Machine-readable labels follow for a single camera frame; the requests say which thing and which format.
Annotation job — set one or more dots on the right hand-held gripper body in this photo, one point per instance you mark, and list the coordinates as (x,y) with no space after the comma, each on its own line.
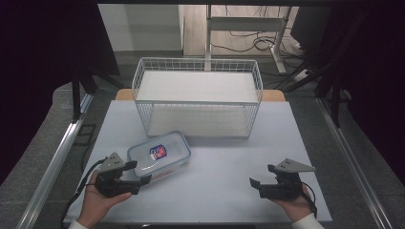
(285,187)

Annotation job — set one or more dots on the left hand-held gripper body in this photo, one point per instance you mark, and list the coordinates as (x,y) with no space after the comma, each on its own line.
(110,186)

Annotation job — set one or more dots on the clear plastic food container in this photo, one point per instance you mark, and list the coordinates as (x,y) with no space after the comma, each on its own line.
(159,154)

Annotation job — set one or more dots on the person's right hand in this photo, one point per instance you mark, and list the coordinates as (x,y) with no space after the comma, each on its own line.
(297,206)

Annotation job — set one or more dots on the person's left hand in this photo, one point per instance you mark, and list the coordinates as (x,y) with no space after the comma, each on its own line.
(92,203)

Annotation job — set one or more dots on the person's right white sleeve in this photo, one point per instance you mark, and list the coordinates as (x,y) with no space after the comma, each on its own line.
(308,222)

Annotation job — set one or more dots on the person's white sleeve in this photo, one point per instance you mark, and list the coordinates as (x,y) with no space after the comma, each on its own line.
(77,225)
(308,222)

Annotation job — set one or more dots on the person's left white sleeve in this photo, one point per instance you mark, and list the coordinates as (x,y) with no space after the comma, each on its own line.
(77,225)

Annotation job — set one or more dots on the black stand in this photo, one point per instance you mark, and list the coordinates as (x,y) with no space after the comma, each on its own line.
(76,95)
(335,101)

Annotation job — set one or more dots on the dark curtain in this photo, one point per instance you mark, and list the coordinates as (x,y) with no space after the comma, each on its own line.
(38,63)
(372,63)

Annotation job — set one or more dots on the aluminium rail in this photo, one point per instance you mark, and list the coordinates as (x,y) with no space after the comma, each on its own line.
(353,165)
(52,168)

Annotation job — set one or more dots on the white metal desk frame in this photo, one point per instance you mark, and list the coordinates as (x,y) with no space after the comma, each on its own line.
(245,24)

